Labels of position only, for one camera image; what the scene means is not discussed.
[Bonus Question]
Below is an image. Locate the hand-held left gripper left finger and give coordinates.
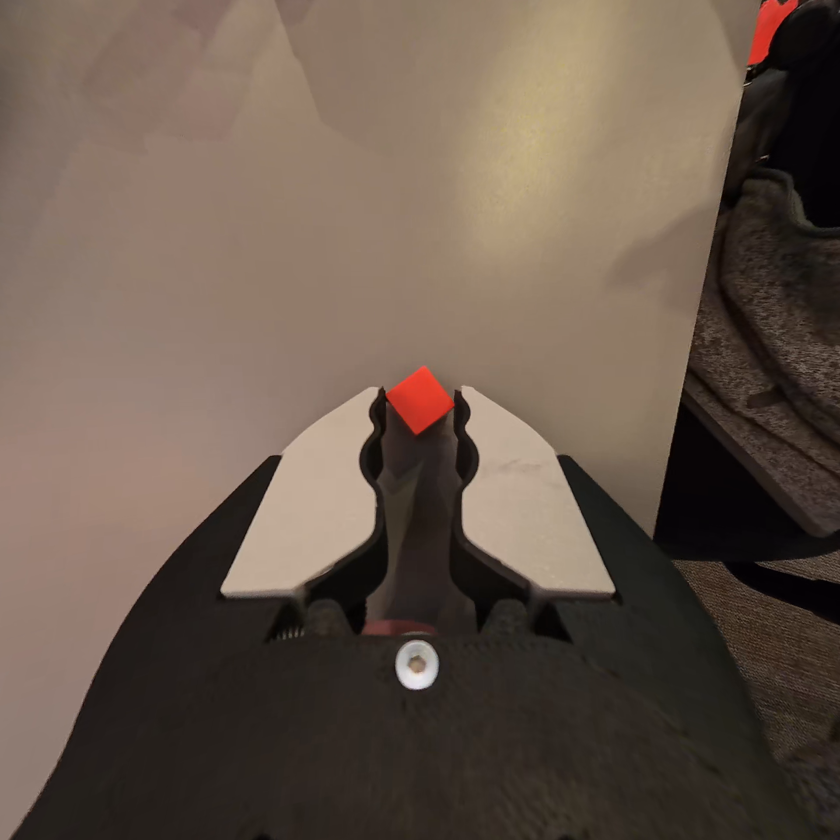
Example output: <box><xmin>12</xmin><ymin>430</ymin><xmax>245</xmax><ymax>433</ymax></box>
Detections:
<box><xmin>220</xmin><ymin>387</ymin><xmax>389</xmax><ymax>603</ymax></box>

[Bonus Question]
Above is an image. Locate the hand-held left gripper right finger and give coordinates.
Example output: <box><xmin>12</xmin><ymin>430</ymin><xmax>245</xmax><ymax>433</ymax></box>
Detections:
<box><xmin>453</xmin><ymin>385</ymin><xmax>616</xmax><ymax>603</ymax></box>

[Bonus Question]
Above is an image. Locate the small red cube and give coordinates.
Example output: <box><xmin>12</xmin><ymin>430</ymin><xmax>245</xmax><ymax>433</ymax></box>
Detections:
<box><xmin>385</xmin><ymin>366</ymin><xmax>455</xmax><ymax>436</ymax></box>

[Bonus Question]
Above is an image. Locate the grey fleece sweater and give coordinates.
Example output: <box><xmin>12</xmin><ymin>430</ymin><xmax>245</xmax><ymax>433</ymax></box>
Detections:
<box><xmin>682</xmin><ymin>167</ymin><xmax>840</xmax><ymax>473</ymax></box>

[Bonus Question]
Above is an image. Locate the dark cloth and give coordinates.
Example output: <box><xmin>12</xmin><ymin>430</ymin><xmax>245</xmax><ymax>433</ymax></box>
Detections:
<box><xmin>725</xmin><ymin>0</ymin><xmax>840</xmax><ymax>229</ymax></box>

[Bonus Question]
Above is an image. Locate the red object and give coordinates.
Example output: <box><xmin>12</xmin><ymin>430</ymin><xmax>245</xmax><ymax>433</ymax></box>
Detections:
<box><xmin>748</xmin><ymin>0</ymin><xmax>803</xmax><ymax>68</ymax></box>

